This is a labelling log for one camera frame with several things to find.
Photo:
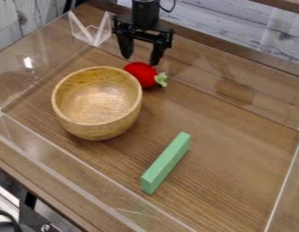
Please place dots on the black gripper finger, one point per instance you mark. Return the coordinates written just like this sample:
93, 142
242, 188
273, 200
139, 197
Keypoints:
155, 55
126, 44

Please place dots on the wooden bowl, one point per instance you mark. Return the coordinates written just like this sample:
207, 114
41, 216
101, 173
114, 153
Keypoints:
97, 102

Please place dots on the clear acrylic corner bracket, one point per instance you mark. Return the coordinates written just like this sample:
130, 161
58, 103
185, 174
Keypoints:
91, 35

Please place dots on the green rectangular block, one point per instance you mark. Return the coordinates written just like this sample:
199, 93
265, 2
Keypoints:
162, 165

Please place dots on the clear acrylic tray wall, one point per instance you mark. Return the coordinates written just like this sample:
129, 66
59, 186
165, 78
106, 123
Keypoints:
95, 203

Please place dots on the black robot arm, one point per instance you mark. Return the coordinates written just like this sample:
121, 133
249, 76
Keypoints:
141, 26

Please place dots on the black metal base plate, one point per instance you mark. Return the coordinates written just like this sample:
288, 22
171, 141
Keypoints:
33, 221

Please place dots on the red plush strawberry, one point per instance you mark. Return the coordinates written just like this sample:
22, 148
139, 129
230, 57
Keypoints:
146, 75

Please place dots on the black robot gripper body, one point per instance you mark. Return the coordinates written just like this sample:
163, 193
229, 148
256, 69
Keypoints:
141, 24

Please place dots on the black table leg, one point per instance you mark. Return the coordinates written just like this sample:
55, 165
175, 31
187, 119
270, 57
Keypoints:
30, 199

